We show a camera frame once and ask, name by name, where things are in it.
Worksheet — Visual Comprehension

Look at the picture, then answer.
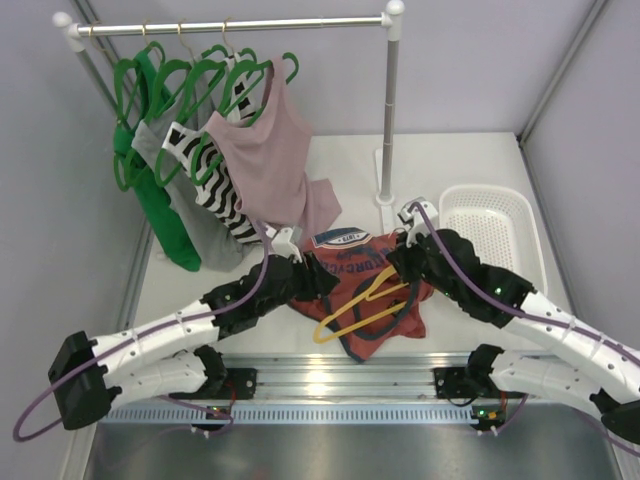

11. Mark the green top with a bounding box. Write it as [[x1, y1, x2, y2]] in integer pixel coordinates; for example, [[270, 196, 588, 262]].
[[112, 49, 202, 273]]

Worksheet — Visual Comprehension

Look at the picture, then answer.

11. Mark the pink tank top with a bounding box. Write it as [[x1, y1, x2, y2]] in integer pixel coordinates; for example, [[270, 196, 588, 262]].
[[205, 58, 342, 239]]

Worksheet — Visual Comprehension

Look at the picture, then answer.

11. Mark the green hanger under pink top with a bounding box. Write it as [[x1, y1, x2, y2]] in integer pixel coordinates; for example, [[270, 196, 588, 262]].
[[190, 51, 301, 186]]

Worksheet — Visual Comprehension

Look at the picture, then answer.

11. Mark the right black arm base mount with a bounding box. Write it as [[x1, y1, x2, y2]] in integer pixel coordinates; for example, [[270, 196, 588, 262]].
[[433, 367, 499, 400]]

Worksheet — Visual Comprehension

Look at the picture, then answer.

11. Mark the red tank top blue trim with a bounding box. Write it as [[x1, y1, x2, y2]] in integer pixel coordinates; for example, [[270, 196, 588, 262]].
[[290, 227, 433, 363]]

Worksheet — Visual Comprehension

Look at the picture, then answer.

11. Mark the grey top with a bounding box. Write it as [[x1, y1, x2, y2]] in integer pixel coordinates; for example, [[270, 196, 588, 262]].
[[130, 54, 246, 274]]

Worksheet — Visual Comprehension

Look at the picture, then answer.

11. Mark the white perforated plastic basket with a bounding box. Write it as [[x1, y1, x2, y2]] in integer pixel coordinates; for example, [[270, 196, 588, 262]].
[[439, 184, 548, 293]]

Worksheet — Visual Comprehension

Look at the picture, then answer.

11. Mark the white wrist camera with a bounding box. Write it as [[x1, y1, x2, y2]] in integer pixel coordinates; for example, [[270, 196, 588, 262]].
[[265, 224, 303, 263], [397, 197, 439, 247]]

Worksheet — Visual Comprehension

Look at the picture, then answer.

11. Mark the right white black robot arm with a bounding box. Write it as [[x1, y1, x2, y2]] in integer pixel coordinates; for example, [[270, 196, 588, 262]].
[[387, 229, 639, 444]]

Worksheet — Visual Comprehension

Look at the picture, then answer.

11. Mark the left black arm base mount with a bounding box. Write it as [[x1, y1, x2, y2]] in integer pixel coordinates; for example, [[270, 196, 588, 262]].
[[169, 368, 258, 400]]

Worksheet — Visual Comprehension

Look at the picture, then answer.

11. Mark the black white striped top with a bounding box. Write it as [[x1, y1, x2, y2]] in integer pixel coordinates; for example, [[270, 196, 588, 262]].
[[163, 50, 259, 245]]

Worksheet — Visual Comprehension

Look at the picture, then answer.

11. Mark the slotted white cable duct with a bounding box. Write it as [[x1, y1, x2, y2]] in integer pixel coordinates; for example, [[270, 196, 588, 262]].
[[102, 403, 479, 425]]

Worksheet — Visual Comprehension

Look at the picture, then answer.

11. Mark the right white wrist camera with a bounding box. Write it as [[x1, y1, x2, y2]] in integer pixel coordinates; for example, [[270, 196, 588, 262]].
[[397, 197, 439, 247]]

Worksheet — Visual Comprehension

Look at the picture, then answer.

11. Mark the silver clothes rack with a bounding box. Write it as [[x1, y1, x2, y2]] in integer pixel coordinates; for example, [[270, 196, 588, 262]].
[[52, 1, 405, 233]]

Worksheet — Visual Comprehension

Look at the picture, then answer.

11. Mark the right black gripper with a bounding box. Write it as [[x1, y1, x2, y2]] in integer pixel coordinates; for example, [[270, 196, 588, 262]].
[[388, 224, 462, 301]]

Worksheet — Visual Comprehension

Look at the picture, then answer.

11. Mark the green hanger under striped top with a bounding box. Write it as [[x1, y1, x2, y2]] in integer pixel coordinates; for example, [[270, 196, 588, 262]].
[[155, 44, 236, 187]]

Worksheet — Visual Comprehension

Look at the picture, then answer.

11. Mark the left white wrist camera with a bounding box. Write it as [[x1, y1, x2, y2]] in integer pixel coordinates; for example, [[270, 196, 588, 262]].
[[265, 224, 303, 263]]

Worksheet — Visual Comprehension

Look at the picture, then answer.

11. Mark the yellow hanger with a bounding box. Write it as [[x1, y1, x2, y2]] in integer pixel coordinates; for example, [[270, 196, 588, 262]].
[[312, 265, 410, 344]]

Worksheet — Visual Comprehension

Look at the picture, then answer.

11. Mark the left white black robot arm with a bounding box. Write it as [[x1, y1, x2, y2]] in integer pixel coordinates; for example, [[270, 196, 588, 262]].
[[48, 253, 339, 431]]

